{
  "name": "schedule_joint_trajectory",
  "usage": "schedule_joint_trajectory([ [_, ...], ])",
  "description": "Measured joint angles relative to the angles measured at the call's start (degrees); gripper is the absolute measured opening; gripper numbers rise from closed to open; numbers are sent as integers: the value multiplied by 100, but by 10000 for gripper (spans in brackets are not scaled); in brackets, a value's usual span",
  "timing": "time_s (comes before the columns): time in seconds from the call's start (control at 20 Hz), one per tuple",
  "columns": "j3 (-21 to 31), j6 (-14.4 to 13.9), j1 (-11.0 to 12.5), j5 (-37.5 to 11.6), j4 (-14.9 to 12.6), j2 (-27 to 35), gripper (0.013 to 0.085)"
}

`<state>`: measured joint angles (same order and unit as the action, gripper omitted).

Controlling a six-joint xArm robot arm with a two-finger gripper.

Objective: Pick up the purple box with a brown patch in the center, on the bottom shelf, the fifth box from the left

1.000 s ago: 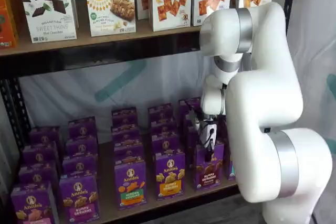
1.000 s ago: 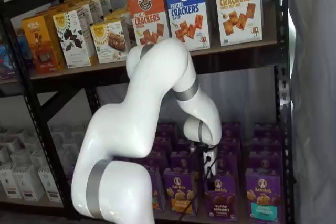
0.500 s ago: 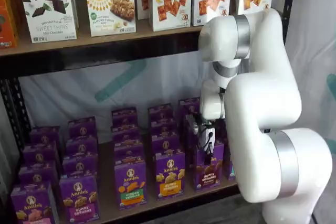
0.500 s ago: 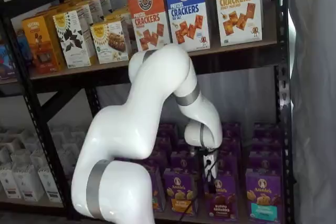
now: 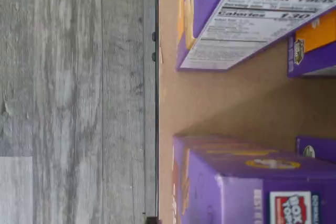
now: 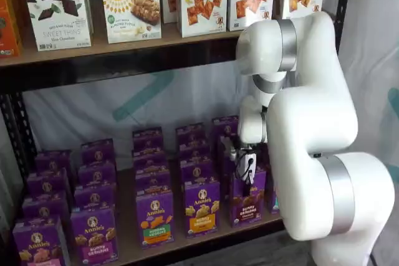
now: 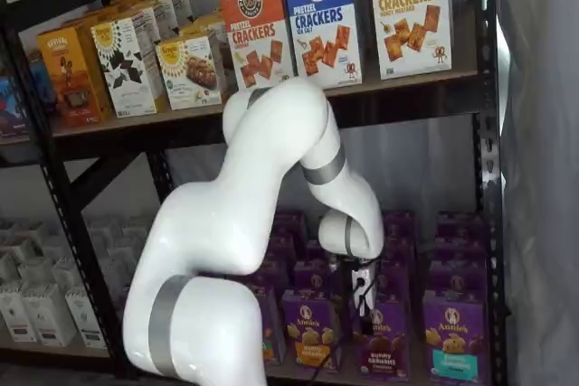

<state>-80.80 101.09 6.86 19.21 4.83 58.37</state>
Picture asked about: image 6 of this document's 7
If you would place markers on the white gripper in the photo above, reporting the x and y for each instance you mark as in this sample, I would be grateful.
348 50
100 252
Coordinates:
254 169

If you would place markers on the purple Annie's box brown patch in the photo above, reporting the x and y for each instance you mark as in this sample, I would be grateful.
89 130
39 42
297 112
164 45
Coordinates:
249 213

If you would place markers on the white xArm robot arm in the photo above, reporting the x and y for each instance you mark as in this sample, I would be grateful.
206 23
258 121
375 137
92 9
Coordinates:
311 122

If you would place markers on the purple Annie's box orange patch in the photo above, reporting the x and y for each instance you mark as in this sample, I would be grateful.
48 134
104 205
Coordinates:
202 213

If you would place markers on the purple box orange label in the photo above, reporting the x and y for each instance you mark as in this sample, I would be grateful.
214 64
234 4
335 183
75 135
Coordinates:
156 222

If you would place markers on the wooden shelf board with purple boxes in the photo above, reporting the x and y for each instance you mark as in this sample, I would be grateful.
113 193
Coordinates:
124 210

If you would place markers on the purple Annie's box violet patch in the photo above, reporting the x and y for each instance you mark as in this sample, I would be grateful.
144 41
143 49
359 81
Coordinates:
93 241

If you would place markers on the orange cheddar pretzel crackers box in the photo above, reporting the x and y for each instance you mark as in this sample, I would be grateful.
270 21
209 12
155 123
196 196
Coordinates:
202 26

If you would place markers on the black metal shelf rack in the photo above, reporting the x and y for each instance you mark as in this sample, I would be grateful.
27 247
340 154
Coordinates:
93 73

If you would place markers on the Simple Mills almond bar box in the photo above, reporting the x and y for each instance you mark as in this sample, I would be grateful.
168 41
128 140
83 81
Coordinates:
131 26

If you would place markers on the wooden shelf board with cracker boxes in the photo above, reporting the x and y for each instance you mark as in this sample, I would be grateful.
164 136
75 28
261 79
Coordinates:
99 49

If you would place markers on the purple Annie's box pink patch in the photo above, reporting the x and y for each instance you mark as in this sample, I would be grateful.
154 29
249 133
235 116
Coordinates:
37 247

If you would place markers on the white Sweet Thins box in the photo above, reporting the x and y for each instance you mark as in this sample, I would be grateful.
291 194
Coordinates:
59 29

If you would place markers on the orange snack box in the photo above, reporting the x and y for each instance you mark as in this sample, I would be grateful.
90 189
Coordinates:
7 29

